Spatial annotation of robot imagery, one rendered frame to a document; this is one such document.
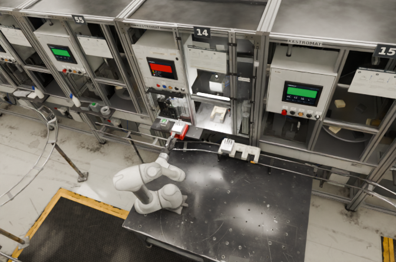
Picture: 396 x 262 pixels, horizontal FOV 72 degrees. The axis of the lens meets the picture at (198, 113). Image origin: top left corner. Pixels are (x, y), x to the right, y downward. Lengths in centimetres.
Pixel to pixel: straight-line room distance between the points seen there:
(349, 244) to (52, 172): 364
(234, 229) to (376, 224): 162
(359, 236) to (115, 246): 252
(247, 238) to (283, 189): 55
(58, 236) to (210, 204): 189
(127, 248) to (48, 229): 101
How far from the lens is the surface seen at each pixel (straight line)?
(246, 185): 262
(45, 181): 420
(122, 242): 335
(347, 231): 338
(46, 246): 373
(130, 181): 185
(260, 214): 252
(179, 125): 263
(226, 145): 255
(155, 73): 235
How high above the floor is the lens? 302
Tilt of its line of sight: 48 degrees down
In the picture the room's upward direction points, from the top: 10 degrees counter-clockwise
